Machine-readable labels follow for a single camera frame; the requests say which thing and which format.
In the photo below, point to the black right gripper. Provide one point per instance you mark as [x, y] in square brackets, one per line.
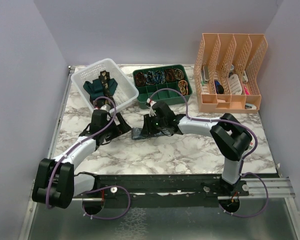
[147, 129]

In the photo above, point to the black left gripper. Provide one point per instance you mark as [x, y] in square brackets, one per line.
[122, 128]

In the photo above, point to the grey blue floral tie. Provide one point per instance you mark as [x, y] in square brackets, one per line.
[136, 134]

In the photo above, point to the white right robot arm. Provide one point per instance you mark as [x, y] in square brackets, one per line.
[231, 138]

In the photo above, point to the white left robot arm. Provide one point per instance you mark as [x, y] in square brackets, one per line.
[54, 183]

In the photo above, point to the dark green tie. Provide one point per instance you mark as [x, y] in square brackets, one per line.
[95, 88]

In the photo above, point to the white plastic basket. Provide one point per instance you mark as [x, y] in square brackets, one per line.
[125, 93]

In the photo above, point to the orange patterned rolled tie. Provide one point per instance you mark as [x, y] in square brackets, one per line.
[183, 87]

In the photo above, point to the black gold leaf tie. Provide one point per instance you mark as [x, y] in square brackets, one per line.
[104, 77]

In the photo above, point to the dark blue rolled tie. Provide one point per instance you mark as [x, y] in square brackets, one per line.
[159, 77]

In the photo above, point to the green compartment tray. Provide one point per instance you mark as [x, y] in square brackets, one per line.
[169, 92]

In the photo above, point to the red brown rolled tie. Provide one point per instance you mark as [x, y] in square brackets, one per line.
[169, 75]

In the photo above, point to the tan rolled tie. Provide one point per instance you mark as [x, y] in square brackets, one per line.
[179, 74]

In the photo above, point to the blue black item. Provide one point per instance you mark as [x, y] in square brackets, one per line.
[218, 87]

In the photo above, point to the white ribbed item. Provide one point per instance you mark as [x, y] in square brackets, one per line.
[235, 86]

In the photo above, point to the orange file organizer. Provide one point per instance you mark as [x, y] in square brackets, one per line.
[221, 55]

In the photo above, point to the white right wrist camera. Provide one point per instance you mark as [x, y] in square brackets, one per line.
[150, 103]

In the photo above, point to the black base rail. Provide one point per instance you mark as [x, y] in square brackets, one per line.
[170, 190]

